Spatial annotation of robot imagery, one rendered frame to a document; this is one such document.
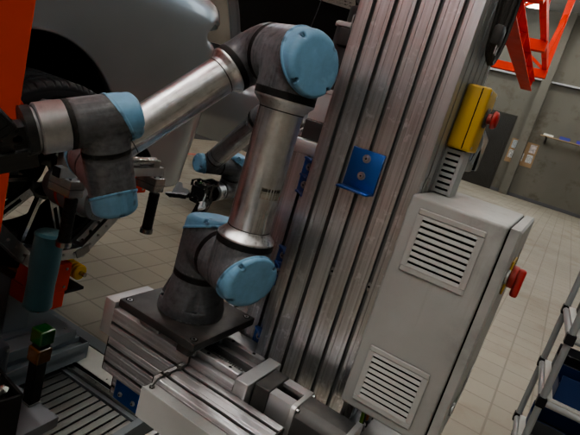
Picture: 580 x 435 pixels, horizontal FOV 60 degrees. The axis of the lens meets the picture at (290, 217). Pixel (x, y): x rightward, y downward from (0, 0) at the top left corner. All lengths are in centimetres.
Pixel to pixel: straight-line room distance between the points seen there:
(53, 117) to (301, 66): 40
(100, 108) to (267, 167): 31
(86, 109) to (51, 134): 6
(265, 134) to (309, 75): 13
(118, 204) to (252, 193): 25
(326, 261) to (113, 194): 51
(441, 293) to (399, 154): 29
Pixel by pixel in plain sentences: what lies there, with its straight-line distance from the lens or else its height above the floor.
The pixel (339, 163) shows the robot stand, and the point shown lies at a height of 123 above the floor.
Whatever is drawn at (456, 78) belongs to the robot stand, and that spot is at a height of 146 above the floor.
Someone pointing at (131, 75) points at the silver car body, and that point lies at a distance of 219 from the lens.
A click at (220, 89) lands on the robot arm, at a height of 132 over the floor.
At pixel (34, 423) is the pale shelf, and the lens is 142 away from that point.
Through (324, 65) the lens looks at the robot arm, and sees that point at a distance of 92.
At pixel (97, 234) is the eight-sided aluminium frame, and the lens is 198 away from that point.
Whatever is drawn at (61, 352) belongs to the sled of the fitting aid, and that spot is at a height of 17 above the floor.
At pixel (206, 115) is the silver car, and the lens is 431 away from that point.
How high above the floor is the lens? 135
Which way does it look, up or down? 14 degrees down
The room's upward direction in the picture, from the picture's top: 16 degrees clockwise
